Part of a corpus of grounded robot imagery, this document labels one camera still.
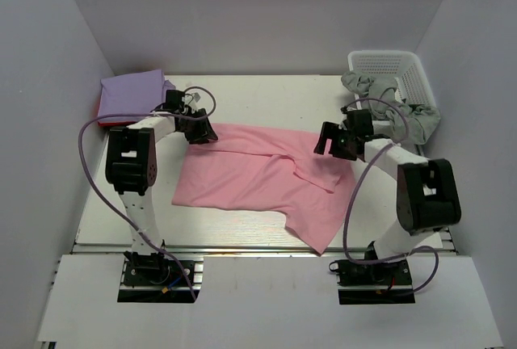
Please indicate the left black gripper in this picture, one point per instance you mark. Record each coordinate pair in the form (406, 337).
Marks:
(200, 131)

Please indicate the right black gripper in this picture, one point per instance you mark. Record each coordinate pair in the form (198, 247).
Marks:
(331, 141)

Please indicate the pink t shirt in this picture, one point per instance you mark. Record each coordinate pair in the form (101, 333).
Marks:
(269, 170)

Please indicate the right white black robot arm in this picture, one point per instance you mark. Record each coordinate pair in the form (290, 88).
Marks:
(426, 201)

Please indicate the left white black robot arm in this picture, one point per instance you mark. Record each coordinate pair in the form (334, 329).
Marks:
(132, 163)

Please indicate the folded purple t shirt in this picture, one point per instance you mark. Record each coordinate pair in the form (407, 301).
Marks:
(133, 93)

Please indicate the grey crumpled t shirt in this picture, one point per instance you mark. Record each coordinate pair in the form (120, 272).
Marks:
(409, 123)

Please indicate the white plastic basket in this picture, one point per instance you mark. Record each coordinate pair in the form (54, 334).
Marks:
(412, 84)

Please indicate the folded red t shirt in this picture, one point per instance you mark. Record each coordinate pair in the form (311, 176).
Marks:
(113, 115)

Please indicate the aluminium table rail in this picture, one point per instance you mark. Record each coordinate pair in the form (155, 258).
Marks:
(209, 229)

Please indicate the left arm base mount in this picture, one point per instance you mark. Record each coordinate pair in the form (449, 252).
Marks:
(156, 279)

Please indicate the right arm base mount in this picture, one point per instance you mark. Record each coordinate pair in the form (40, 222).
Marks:
(380, 284)

